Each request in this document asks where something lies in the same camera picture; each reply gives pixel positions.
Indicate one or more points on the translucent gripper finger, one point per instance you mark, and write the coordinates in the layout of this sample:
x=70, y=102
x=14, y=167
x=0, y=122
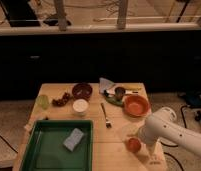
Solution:
x=151, y=148

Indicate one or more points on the red apple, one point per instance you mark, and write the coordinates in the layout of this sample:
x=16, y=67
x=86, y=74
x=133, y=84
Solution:
x=133, y=145

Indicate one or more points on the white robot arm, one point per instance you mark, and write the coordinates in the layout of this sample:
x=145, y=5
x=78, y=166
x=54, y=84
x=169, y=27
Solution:
x=161, y=124

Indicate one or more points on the small metal cup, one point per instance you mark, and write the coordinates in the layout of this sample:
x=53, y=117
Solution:
x=119, y=92

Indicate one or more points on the white paper cup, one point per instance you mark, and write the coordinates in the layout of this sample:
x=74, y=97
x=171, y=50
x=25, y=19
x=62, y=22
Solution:
x=80, y=106

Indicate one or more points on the green plastic cup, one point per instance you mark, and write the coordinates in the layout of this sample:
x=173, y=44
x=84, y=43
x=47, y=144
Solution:
x=42, y=101

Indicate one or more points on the orange plastic bowl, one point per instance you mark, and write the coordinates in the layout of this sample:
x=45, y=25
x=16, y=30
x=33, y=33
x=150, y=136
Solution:
x=136, y=106

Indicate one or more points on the dark blue object on floor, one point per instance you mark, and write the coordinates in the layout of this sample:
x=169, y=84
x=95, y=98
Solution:
x=192, y=99

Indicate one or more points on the white crumpled napkin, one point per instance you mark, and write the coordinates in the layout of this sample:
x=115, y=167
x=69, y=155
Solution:
x=105, y=84

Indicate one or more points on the grey blue sponge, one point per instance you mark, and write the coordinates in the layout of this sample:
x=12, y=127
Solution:
x=73, y=139

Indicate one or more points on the dark red bowl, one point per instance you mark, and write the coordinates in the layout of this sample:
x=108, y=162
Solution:
x=82, y=91

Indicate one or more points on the dark red grape bunch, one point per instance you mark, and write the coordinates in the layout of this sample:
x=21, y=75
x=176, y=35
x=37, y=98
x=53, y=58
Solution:
x=62, y=101

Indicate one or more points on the green plastic tray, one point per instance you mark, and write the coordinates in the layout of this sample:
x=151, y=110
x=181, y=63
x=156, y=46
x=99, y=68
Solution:
x=45, y=150

